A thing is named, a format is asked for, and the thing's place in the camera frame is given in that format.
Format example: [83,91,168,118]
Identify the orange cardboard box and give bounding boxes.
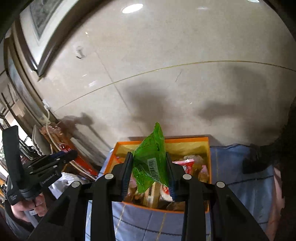
[103,137,213,214]

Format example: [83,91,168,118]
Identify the person's left forearm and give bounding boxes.
[3,209,35,239]

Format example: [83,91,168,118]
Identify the dark carved wooden furniture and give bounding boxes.
[242,97,296,241]

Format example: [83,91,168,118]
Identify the framed wall painting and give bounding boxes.
[5,39,47,121]

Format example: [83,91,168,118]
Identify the white cable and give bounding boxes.
[43,105,97,179]

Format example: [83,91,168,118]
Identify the person's left hand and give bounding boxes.
[10,194,49,223]

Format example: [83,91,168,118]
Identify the clear bag of brown buns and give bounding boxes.
[184,155,210,183]

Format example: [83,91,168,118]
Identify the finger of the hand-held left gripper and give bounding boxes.
[31,150,70,166]
[28,150,78,175]

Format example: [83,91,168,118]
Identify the brown wooden furniture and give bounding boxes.
[32,123,100,180]

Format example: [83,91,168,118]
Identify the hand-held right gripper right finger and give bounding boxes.
[165,152,270,241]

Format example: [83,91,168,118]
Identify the red white snack packet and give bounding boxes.
[159,185,174,202]

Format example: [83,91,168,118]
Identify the framed wall picture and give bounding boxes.
[20,0,77,77]

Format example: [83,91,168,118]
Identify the white plastic bag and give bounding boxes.
[50,173,86,193]

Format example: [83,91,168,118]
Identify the beige wafer packet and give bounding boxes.
[142,182,162,207]

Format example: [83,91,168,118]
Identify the green snack packet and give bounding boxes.
[132,122,170,194]

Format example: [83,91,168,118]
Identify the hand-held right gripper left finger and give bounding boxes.
[27,152,134,241]

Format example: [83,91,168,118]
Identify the pink blanket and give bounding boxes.
[266,167,286,239]

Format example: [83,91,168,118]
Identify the blue quilted blanket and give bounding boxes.
[84,142,281,241]

